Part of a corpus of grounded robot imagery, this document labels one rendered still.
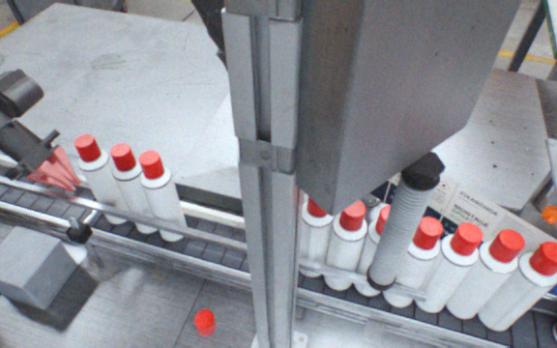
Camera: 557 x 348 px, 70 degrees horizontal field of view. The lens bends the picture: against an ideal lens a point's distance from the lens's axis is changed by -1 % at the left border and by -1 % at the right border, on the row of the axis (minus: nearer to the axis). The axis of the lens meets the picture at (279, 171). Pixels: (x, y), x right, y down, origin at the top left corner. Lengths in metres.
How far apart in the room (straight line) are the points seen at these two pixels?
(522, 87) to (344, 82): 1.10
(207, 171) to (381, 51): 0.71
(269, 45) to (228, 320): 0.59
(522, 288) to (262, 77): 0.50
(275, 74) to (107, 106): 1.01
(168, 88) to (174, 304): 0.67
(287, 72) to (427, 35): 0.08
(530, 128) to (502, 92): 0.15
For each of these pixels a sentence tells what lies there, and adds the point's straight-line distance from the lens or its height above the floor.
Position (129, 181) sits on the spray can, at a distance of 0.70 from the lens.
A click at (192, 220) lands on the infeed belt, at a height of 0.88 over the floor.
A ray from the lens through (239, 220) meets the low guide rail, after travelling 0.76.
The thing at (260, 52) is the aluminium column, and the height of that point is 1.40.
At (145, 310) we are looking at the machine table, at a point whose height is 0.83.
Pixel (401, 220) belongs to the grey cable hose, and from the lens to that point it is 0.40.
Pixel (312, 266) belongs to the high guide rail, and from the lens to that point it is 0.65.
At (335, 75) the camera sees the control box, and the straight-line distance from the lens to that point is 0.22.
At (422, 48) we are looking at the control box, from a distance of 0.25.
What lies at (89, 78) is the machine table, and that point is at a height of 0.83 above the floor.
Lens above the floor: 1.53
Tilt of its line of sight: 48 degrees down
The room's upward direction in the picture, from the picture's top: straight up
